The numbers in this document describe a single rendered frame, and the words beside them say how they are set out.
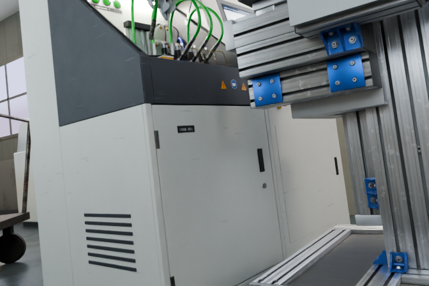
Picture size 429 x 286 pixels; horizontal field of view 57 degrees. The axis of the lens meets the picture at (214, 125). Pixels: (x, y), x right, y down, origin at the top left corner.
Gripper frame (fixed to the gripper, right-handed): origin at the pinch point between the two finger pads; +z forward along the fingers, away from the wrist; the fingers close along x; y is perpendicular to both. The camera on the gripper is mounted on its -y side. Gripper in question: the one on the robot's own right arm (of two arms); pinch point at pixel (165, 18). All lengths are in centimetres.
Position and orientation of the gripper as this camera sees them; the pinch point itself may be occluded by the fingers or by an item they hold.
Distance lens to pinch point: 179.5
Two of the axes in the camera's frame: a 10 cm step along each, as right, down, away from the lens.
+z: 1.1, 9.9, -0.7
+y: 7.4, -1.3, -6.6
